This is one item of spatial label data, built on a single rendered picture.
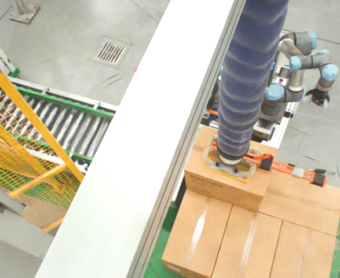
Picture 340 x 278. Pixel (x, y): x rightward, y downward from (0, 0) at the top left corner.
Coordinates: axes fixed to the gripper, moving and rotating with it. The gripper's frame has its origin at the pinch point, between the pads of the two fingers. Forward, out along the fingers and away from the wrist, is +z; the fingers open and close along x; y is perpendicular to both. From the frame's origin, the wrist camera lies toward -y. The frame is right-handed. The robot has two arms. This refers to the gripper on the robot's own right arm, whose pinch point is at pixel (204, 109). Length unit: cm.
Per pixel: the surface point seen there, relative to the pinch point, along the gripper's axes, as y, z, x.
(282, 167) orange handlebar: 66, -1, -27
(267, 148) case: 53, 14, -9
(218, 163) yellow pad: 23.3, 8.5, -35.1
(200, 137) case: 2.9, 13.3, -16.8
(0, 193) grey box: -67, -67, -120
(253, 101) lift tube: 38, -78, -34
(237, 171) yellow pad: 38, 9, -36
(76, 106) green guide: -123, 44, -9
